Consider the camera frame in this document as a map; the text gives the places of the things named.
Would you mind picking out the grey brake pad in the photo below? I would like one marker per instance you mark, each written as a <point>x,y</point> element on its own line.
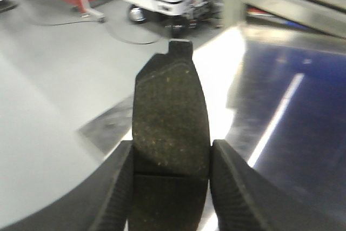
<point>171,141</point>

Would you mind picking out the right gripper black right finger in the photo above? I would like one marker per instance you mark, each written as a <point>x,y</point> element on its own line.
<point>245,200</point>

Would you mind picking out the stainless steel roller rack frame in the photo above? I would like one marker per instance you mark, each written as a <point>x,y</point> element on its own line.
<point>275,1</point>

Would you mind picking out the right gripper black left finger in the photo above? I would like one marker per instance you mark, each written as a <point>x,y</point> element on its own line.
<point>100,202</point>

